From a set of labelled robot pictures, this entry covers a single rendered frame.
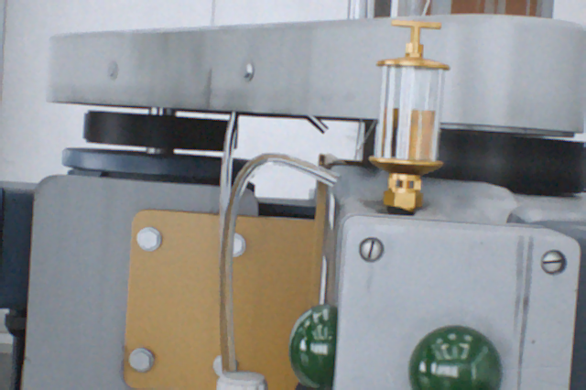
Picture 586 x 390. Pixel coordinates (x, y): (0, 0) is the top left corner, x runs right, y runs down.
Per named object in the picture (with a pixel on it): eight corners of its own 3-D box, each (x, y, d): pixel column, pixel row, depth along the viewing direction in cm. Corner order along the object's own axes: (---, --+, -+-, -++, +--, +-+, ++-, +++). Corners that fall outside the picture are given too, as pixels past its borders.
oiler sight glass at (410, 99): (375, 157, 44) (383, 64, 44) (372, 156, 46) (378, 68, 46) (442, 161, 44) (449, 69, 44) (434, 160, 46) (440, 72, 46)
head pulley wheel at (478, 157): (410, 184, 53) (415, 129, 52) (395, 176, 62) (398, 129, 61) (608, 198, 53) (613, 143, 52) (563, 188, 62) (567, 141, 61)
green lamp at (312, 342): (284, 399, 38) (290, 308, 38) (285, 379, 41) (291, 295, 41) (362, 405, 38) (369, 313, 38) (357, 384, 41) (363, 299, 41)
